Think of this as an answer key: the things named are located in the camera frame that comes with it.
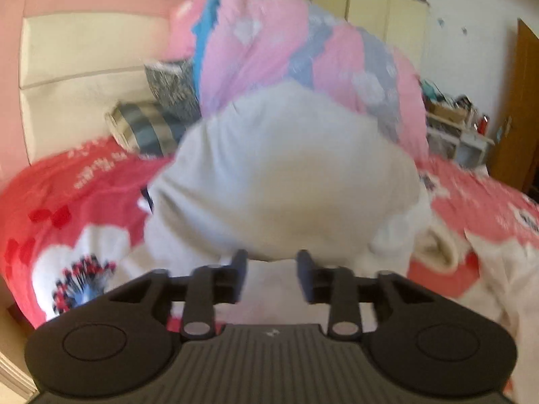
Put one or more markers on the grey striped pillow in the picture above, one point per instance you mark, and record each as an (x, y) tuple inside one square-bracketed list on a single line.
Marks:
[(143, 126)]

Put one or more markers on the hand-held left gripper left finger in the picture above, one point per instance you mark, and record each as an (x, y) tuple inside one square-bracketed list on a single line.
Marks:
[(239, 280)]

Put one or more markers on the dark patterned pillow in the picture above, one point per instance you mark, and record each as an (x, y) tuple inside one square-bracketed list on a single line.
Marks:
[(172, 88)]

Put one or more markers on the white shelf unit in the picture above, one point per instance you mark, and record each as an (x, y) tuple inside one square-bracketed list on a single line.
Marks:
[(467, 143)]

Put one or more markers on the bright blue cloth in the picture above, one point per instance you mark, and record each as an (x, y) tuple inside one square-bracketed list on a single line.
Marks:
[(206, 29)]

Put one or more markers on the teal container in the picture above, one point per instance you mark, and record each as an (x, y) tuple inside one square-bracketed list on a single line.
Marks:
[(429, 88)]

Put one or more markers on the pink patchwork quilt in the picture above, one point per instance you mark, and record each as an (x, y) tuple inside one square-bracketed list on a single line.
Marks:
[(261, 63)]

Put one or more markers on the red floral bedsheet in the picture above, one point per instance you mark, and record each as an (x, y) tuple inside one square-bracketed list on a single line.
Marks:
[(84, 202)]

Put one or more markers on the cardboard box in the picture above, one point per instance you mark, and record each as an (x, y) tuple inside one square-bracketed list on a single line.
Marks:
[(446, 111)]

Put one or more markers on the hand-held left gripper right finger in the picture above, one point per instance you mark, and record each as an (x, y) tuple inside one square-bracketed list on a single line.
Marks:
[(304, 280)]

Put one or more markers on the light grey sweatshirt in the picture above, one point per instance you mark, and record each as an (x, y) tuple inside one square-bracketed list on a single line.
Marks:
[(286, 168)]

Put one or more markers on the cream wardrobe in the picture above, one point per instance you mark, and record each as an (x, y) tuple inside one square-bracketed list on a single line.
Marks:
[(370, 8)]

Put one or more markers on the brown wooden door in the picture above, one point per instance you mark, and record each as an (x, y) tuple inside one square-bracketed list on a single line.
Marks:
[(520, 113)]

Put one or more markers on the red bottle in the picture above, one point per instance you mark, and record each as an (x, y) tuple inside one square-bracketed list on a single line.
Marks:
[(483, 124)]

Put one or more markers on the pink and cream headboard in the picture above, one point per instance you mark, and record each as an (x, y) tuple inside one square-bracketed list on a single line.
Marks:
[(75, 50)]

